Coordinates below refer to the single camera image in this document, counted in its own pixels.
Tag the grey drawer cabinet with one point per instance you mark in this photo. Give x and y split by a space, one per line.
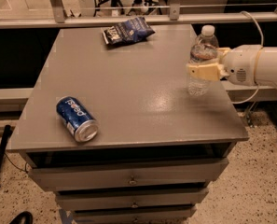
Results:
138 96

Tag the black object bottom left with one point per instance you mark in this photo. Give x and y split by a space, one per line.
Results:
23 218

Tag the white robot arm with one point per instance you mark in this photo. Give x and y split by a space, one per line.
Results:
265 70

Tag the middle grey drawer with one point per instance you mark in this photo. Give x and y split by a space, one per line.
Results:
128 199

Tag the blue chip bag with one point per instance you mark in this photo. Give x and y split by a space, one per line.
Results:
128 32

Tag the metal railing frame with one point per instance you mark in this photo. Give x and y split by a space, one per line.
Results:
89 13

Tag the blue Pepsi soda can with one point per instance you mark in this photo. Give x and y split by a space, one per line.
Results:
77 119

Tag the clear plastic water bottle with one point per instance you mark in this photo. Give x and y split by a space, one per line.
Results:
204 48

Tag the grey drawer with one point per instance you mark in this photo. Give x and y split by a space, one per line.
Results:
125 175
128 199
133 216

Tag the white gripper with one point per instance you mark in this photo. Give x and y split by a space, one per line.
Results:
240 65

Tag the top grey drawer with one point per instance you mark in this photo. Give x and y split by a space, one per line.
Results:
125 175

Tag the bottom grey drawer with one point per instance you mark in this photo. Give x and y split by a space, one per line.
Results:
133 216

